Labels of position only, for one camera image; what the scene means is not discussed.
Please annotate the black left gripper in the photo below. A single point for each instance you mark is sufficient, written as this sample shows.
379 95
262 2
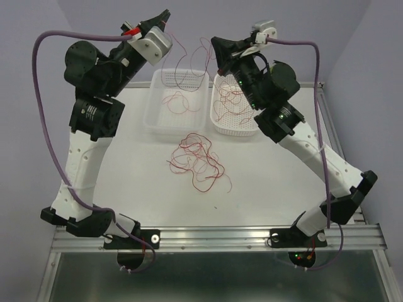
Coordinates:
155 20

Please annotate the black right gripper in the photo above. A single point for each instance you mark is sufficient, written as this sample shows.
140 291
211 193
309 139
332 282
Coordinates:
225 50

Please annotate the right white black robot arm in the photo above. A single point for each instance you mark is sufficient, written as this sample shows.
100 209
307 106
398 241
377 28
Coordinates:
268 91

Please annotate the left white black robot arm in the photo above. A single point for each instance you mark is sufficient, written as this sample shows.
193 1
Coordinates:
99 68

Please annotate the white perforated plastic basket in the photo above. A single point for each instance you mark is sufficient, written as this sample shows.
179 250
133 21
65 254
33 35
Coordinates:
230 111

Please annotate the translucent white perforated basket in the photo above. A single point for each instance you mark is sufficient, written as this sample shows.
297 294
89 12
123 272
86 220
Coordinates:
177 102

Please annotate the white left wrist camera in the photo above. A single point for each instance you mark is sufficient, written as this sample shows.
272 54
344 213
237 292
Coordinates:
151 46

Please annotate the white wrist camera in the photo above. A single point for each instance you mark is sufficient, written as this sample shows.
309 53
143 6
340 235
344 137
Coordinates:
151 46
261 31

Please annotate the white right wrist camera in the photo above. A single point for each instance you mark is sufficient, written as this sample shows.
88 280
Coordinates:
261 31

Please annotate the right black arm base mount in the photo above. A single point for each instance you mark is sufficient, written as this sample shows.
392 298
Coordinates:
292 237

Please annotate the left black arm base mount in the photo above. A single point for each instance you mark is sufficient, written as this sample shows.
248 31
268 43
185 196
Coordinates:
151 236

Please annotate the aluminium right side rail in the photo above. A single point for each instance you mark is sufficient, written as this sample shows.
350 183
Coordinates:
340 176

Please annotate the aluminium rail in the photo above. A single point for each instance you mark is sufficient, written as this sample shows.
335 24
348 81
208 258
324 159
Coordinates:
221 239
340 176

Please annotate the aluminium front rail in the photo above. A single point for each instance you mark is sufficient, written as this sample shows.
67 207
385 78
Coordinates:
221 239

